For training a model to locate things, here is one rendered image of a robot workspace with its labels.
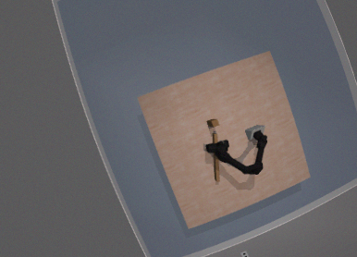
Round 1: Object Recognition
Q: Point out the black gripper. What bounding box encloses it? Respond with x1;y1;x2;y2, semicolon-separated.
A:
215;140;229;147

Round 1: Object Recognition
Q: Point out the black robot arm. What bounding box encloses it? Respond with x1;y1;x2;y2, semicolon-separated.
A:
207;130;267;175

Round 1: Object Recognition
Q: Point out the brown wooden post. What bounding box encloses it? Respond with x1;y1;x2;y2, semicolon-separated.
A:
207;119;220;128

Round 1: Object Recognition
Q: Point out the brown wooden board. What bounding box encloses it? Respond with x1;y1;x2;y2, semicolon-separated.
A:
213;132;220;182

